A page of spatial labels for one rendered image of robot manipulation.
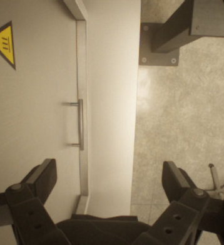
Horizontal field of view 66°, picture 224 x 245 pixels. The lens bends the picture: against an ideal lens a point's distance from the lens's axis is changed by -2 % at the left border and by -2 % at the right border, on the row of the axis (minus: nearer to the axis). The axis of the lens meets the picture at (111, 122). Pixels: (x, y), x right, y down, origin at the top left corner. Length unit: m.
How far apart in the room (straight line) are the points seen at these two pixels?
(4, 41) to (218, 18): 0.48
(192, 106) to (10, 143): 1.43
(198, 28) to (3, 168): 0.50
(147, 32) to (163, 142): 0.87
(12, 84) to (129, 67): 0.43
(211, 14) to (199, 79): 1.02
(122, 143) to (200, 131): 1.07
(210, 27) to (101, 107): 0.39
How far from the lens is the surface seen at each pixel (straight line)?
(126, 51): 0.61
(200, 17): 0.55
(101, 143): 0.65
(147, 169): 1.63
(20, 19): 0.28
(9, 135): 0.24
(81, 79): 0.58
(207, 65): 1.57
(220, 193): 1.86
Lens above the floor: 1.40
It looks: 76 degrees down
